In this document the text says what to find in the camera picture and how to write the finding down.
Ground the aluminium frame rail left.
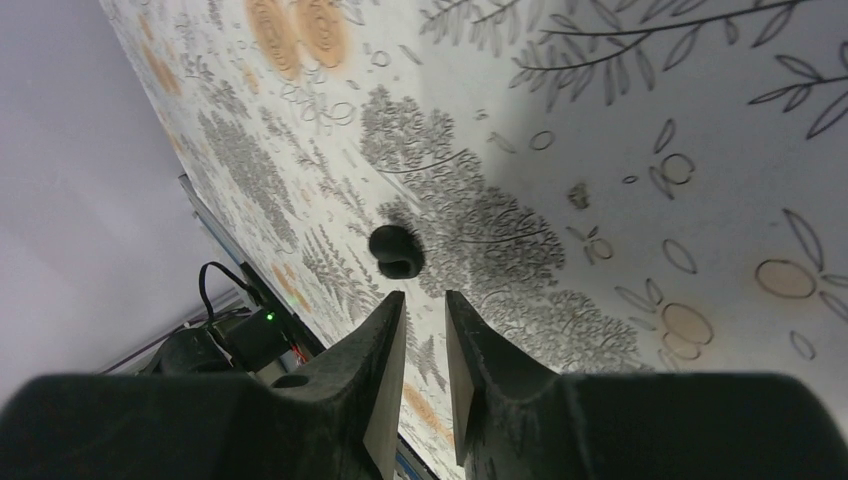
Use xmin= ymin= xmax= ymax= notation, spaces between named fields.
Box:
xmin=178 ymin=173 xmax=259 ymax=288

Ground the black clip earbud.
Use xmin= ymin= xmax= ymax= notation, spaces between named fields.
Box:
xmin=368 ymin=225 xmax=425 ymax=280

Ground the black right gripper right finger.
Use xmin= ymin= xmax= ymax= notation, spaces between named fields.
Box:
xmin=445 ymin=291 xmax=847 ymax=479

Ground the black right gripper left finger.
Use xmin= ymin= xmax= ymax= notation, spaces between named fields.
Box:
xmin=1 ymin=291 xmax=406 ymax=479

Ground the floral patterned mat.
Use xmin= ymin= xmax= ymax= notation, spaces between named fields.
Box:
xmin=102 ymin=1 xmax=847 ymax=479

